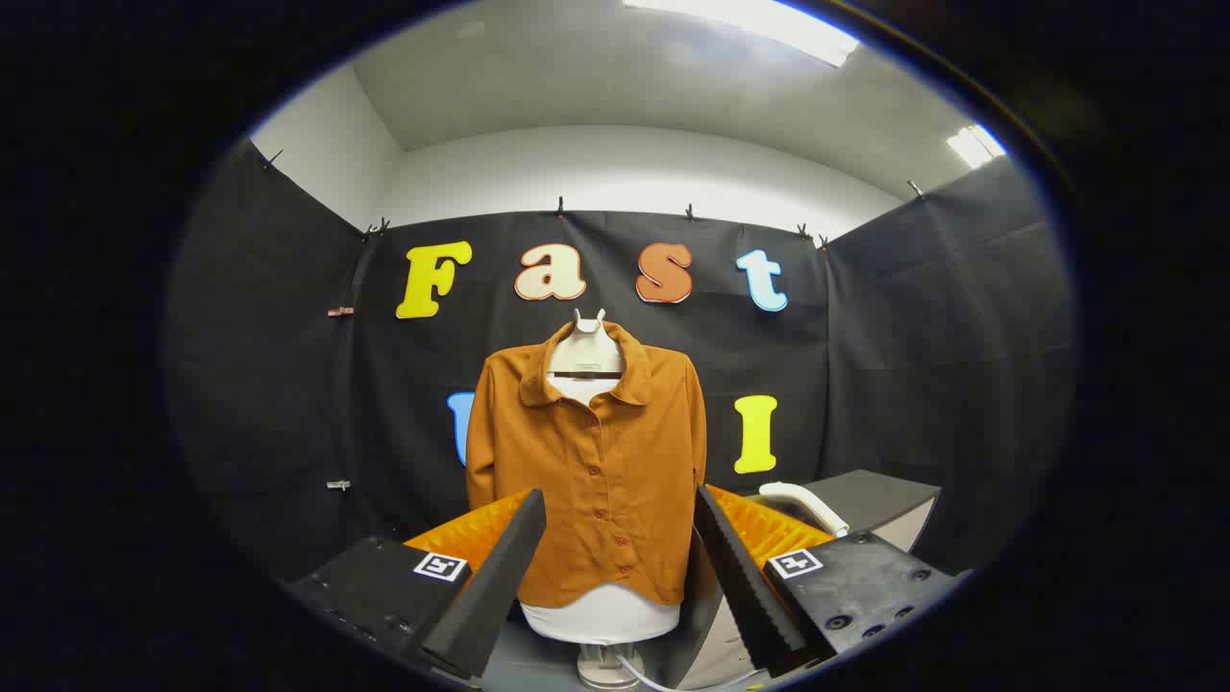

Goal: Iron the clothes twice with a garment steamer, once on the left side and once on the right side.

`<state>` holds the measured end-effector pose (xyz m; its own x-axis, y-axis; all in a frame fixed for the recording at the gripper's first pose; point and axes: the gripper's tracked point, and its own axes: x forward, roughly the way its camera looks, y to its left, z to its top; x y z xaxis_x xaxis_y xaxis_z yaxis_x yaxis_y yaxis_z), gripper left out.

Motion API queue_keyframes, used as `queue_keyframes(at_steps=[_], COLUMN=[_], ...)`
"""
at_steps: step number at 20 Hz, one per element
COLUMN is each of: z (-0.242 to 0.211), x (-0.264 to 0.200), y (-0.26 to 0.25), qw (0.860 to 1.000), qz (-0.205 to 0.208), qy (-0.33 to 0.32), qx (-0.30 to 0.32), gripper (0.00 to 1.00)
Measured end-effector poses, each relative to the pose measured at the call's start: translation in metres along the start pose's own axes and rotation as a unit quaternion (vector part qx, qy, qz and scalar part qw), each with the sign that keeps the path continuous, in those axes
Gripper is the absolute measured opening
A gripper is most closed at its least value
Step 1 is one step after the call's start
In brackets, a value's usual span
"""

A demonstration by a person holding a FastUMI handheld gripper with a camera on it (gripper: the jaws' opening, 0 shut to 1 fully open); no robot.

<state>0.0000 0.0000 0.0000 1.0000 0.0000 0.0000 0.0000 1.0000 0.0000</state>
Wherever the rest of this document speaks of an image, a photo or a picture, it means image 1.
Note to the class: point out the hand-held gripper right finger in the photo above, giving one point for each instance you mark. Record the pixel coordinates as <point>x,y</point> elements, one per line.
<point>740,577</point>

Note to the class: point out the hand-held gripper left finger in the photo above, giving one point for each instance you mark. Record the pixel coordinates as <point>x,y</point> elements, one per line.
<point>500,567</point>

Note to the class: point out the orange-brown button shirt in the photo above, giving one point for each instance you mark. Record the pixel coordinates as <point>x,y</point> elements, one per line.
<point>615,461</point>

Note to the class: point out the mannequin stand base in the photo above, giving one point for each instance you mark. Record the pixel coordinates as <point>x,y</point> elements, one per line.
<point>607,665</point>

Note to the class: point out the white mannequin torso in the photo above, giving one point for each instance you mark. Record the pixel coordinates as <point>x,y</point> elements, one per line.
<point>586,351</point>

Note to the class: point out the black backdrop cloth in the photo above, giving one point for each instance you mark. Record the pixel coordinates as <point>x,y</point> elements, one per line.
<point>913,336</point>

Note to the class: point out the small ceiling light panel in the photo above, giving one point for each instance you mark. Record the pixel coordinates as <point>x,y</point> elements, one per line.
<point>975,146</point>

